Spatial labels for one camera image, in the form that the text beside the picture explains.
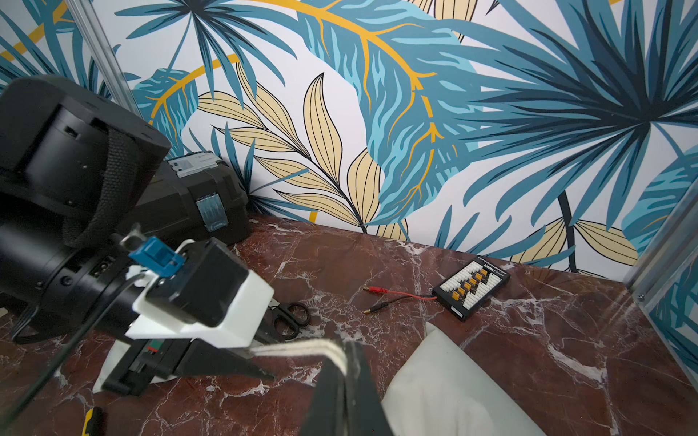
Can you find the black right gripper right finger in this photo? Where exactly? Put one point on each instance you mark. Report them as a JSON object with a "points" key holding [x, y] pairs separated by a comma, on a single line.
{"points": [[364, 414]]}

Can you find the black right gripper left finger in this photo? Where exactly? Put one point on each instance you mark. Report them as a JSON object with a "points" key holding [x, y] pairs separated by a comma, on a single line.
{"points": [[326, 414]]}

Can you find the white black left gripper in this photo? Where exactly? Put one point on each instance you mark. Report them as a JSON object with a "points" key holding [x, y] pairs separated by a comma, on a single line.
{"points": [[157, 347]]}

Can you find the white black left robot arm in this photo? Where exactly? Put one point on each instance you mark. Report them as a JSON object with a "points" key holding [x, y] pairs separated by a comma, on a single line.
{"points": [[99, 230]]}

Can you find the large white cloth bag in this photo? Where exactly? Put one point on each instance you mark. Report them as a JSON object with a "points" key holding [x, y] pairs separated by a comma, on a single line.
{"points": [[442, 391]]}

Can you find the yellow black pliers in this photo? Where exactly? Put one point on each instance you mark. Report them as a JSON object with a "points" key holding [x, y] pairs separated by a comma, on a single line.
{"points": [[94, 424]]}

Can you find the black parallel charging board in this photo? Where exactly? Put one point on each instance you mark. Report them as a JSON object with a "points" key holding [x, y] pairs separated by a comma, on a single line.
{"points": [[468, 289]]}

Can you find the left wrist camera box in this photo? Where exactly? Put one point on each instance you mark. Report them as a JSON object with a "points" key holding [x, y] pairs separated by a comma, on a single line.
{"points": [[204, 287]]}

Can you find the black handled scissors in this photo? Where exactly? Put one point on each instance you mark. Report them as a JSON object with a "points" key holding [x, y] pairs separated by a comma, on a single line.
{"points": [[282, 322]]}

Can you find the aluminium left corner post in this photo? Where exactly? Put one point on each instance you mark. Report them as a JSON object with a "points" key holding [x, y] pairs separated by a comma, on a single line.
{"points": [[91, 29]]}

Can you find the aluminium corner post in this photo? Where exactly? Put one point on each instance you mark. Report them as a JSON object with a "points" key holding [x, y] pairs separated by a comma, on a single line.
{"points": [[91, 29], [672, 249]]}

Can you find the aluminium right corner post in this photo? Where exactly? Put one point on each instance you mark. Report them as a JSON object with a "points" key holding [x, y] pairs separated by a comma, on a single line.
{"points": [[672, 249]]}

